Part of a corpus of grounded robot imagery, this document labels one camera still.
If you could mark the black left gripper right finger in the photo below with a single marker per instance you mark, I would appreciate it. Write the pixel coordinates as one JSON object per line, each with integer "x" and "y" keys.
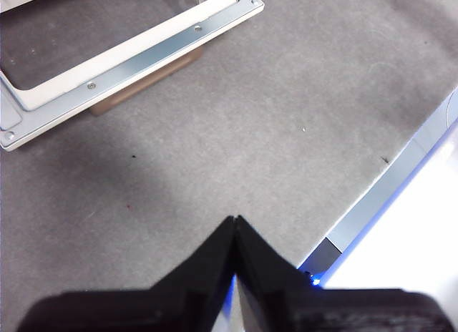
{"x": 322, "y": 310}

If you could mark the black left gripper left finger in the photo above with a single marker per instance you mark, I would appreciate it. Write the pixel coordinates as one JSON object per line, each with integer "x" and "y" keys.
{"x": 171, "y": 307}

